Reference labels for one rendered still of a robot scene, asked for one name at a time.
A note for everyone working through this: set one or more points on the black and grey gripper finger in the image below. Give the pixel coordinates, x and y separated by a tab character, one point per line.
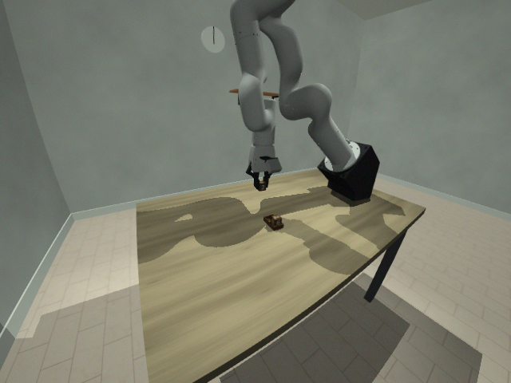
255	175
266	178

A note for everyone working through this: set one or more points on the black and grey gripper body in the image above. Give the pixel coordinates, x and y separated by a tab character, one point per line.
256	151

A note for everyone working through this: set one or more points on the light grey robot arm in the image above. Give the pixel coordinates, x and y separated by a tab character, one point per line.
248	18

